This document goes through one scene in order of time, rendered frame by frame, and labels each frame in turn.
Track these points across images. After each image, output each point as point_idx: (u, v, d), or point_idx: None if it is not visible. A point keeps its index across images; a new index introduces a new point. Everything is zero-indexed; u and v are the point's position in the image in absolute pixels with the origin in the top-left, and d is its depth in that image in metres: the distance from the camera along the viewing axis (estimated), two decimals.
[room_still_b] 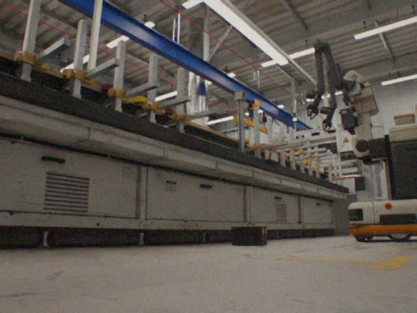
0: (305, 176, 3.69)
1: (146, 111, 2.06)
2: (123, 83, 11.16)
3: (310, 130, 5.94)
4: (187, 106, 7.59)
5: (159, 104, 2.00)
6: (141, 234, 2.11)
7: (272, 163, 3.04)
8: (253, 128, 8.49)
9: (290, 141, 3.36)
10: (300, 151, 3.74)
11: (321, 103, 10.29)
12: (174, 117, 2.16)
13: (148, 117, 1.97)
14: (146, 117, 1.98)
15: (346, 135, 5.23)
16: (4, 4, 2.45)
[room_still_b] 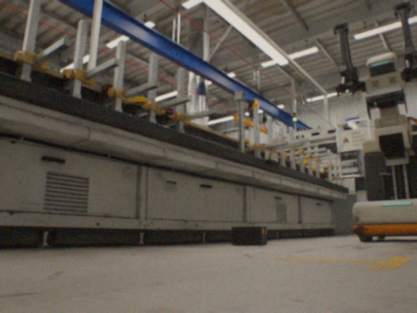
0: (305, 176, 3.69)
1: (146, 111, 2.06)
2: (123, 83, 11.16)
3: (310, 130, 5.94)
4: (187, 106, 7.59)
5: (159, 104, 2.00)
6: (141, 234, 2.11)
7: (272, 163, 3.04)
8: (253, 128, 8.49)
9: (290, 141, 3.36)
10: (300, 151, 3.74)
11: (321, 103, 10.29)
12: (174, 117, 2.16)
13: (148, 117, 1.97)
14: (146, 117, 1.98)
15: (346, 135, 5.23)
16: (4, 4, 2.45)
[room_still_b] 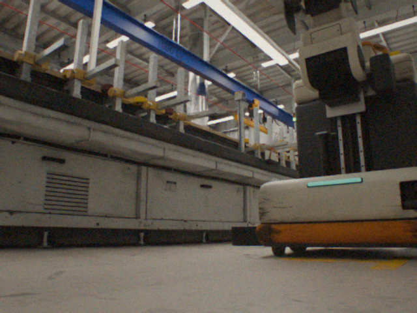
0: None
1: (146, 111, 2.06)
2: (123, 83, 11.16)
3: None
4: (187, 106, 7.59)
5: (159, 104, 2.00)
6: (141, 234, 2.11)
7: (272, 163, 3.04)
8: (253, 128, 8.49)
9: (290, 141, 3.36)
10: None
11: None
12: (174, 117, 2.16)
13: (148, 117, 1.97)
14: (146, 117, 1.98)
15: None
16: (4, 4, 2.45)
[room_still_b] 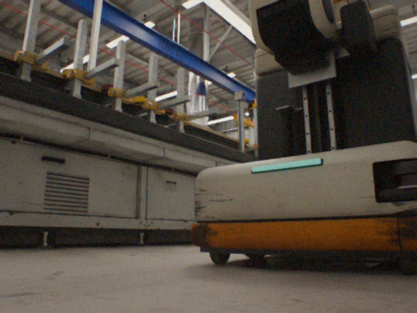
0: None
1: (146, 111, 2.06)
2: (123, 83, 11.16)
3: None
4: (187, 106, 7.59)
5: (159, 104, 2.00)
6: (141, 234, 2.11)
7: None
8: (253, 128, 8.49)
9: None
10: None
11: None
12: (174, 117, 2.16)
13: (148, 117, 1.97)
14: (146, 117, 1.98)
15: None
16: (4, 4, 2.45)
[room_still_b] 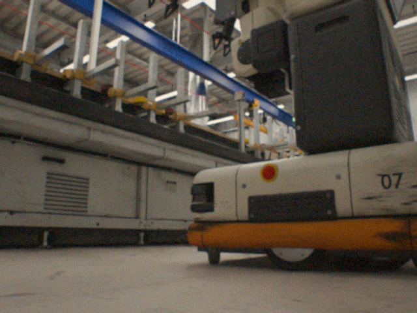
0: None
1: (146, 111, 2.06)
2: (123, 83, 11.16)
3: None
4: (187, 106, 7.59)
5: (159, 104, 2.00)
6: (141, 234, 2.11)
7: None
8: (253, 128, 8.49)
9: (290, 141, 3.36)
10: (300, 151, 3.74)
11: None
12: (174, 117, 2.16)
13: (148, 117, 1.97)
14: (146, 117, 1.98)
15: None
16: (4, 4, 2.45)
